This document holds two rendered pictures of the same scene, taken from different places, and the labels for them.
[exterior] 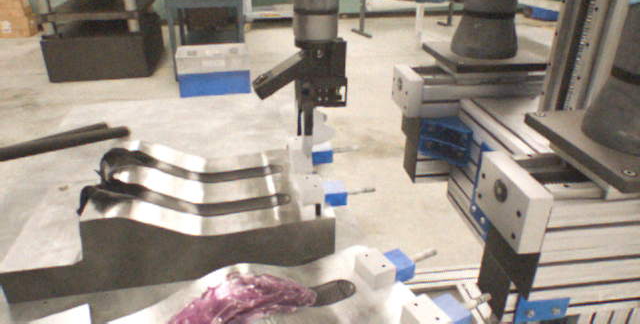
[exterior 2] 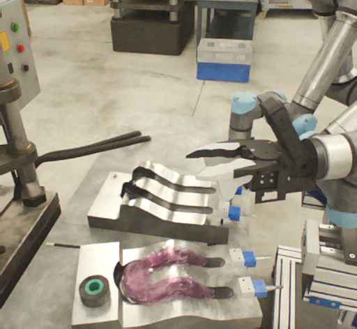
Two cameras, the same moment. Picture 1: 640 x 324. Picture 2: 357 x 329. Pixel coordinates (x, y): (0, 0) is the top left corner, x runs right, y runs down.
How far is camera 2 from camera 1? 0.62 m
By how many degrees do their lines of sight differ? 21
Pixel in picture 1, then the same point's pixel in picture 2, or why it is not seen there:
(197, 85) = (209, 71)
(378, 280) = (235, 263)
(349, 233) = (241, 233)
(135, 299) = (137, 239)
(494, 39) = not seen: outside the picture
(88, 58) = (139, 37)
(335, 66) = not seen: hidden behind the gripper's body
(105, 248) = (128, 216)
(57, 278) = (108, 222)
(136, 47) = (172, 33)
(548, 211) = (316, 259)
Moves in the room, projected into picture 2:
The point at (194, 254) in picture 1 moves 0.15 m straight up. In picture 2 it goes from (163, 226) to (162, 194)
